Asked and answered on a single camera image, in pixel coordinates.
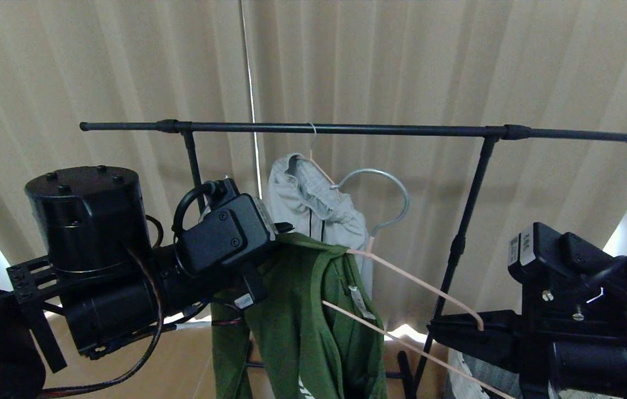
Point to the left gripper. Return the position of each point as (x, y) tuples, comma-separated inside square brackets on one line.
[(119, 316)]

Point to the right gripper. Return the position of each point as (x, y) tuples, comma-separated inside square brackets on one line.
[(590, 366)]

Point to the green shirt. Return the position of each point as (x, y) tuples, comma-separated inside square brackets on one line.
[(291, 332)]

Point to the pink clothes hanger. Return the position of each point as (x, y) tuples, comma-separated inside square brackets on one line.
[(313, 145), (429, 286)]

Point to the pale grey shorts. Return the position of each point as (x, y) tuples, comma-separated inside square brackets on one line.
[(319, 210)]

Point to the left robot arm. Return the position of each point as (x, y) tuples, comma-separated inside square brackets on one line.
[(86, 221)]

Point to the white laundry basket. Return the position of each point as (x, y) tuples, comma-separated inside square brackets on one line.
[(460, 371)]

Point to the black clothes rack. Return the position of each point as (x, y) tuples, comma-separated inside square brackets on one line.
[(402, 130)]

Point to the beige curtain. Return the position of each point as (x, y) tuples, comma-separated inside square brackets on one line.
[(402, 55)]

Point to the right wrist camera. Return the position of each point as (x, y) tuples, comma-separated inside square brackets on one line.
[(562, 266)]

